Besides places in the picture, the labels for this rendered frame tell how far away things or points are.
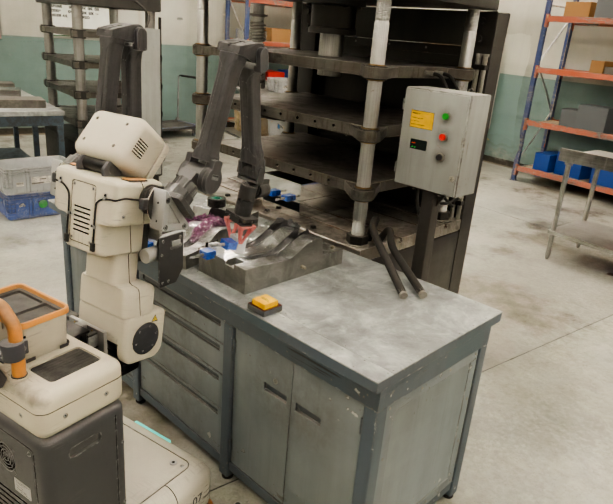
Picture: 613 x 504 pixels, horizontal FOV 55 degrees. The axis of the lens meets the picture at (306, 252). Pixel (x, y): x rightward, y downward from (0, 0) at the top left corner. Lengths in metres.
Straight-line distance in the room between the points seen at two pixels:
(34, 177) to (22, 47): 3.91
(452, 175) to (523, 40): 6.92
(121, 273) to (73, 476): 0.56
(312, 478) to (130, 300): 0.82
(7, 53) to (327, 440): 7.80
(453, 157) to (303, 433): 1.19
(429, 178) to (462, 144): 0.20
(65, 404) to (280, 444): 0.82
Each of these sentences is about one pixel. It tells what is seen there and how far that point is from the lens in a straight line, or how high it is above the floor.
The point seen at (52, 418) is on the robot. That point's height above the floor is 0.75.
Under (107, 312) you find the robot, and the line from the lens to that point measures 1.87.
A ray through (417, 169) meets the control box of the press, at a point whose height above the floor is 1.15.
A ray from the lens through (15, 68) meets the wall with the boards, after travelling 9.08.
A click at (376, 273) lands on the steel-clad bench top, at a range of 2.28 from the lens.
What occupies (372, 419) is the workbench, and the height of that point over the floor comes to 0.64.
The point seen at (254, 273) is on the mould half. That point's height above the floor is 0.87.
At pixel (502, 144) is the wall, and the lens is 9.36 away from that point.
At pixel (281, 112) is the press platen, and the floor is 1.27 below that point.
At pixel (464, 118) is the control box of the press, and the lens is 2.38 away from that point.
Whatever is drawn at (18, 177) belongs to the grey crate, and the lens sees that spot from 5.37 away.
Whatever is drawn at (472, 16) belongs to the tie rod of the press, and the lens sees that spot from 3.02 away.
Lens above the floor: 1.65
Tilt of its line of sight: 20 degrees down
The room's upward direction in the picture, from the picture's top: 5 degrees clockwise
